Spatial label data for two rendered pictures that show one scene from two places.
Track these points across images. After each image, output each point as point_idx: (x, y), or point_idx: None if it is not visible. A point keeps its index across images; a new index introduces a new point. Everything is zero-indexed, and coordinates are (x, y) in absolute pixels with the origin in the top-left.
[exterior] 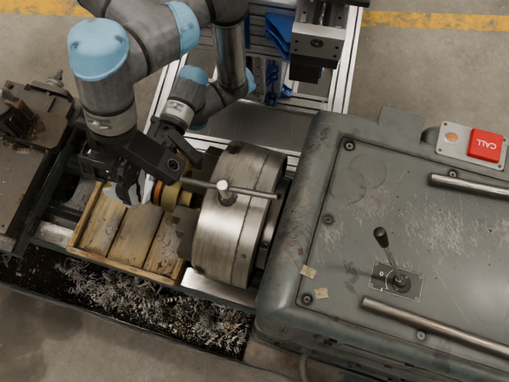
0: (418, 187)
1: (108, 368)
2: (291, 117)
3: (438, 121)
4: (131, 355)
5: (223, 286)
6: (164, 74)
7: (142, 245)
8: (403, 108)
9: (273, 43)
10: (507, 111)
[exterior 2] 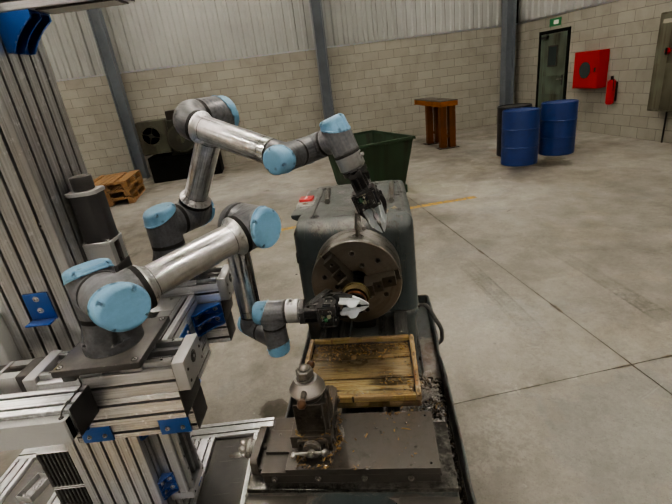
0: (332, 204)
1: None
2: (213, 464)
3: (212, 399)
4: None
5: (399, 326)
6: None
7: (392, 361)
8: None
9: (209, 329)
10: (206, 368)
